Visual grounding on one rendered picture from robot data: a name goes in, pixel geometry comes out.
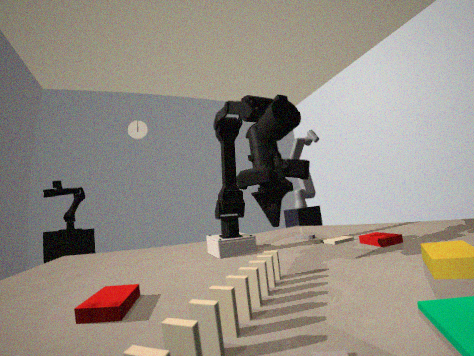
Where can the yellow rectangular block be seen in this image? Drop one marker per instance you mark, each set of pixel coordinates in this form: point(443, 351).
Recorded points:
point(449, 260)

